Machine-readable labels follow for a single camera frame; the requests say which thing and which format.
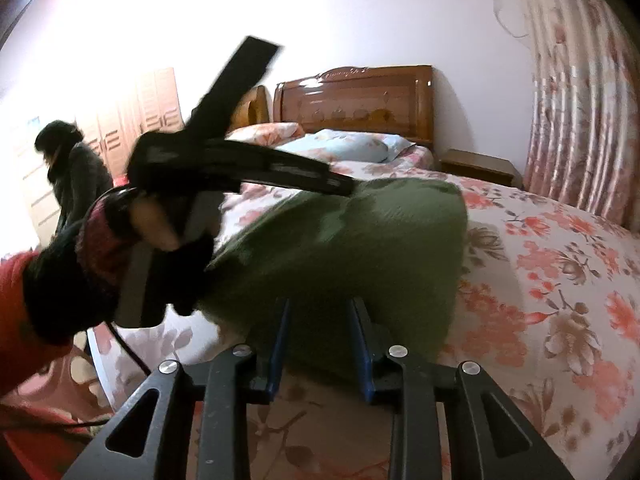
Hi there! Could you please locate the black cable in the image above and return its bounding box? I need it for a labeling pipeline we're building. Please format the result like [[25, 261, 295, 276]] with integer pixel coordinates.
[[0, 317, 151, 433]]

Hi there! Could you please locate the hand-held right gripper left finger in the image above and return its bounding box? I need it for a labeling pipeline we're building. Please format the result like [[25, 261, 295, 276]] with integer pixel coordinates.
[[62, 297, 292, 480]]

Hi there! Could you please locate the light blue floral folded quilt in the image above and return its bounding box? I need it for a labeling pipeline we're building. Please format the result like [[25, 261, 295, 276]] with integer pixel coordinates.
[[277, 129, 417, 164]]

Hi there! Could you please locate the light wooden wardrobe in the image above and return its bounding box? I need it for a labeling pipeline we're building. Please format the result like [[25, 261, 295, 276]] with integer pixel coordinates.
[[10, 66, 186, 241]]

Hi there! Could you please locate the person's left hand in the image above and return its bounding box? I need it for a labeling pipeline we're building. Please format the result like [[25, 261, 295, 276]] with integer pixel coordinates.
[[80, 190, 217, 317]]

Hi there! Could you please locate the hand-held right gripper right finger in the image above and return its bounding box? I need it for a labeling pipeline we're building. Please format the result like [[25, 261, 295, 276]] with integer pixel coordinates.
[[348, 296, 576, 480]]

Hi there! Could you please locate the green and white knit garment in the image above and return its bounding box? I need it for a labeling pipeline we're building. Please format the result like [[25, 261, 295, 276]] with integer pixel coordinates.
[[192, 177, 469, 386]]

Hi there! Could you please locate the wooden nightstand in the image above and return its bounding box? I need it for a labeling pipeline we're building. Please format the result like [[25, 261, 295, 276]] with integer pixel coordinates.
[[440, 149, 523, 190]]

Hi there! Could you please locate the orange floral pillow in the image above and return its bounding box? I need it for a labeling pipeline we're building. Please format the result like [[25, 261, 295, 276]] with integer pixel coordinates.
[[225, 122, 307, 148]]

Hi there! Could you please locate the person's left forearm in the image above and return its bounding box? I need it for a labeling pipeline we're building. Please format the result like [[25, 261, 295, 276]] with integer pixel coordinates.
[[0, 232, 128, 401]]

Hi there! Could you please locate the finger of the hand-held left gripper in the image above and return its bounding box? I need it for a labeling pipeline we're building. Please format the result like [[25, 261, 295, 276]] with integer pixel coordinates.
[[210, 140, 358, 198], [186, 36, 283, 133]]

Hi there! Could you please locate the large wooden headboard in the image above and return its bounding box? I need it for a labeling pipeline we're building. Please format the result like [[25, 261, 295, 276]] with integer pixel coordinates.
[[272, 65, 435, 148]]

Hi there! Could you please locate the small wooden headboard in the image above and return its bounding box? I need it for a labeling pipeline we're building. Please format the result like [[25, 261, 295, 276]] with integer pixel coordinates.
[[227, 85, 271, 131]]

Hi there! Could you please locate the pink floral bed sheet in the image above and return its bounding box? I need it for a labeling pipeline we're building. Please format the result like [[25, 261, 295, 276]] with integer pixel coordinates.
[[75, 147, 640, 480]]

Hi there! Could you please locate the person's red clothing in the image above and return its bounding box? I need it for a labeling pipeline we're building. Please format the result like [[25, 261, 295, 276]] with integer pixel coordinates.
[[0, 395, 116, 480]]

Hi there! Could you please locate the pink floral striped curtain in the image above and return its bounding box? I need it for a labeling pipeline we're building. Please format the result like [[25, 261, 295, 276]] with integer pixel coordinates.
[[520, 0, 640, 233]]

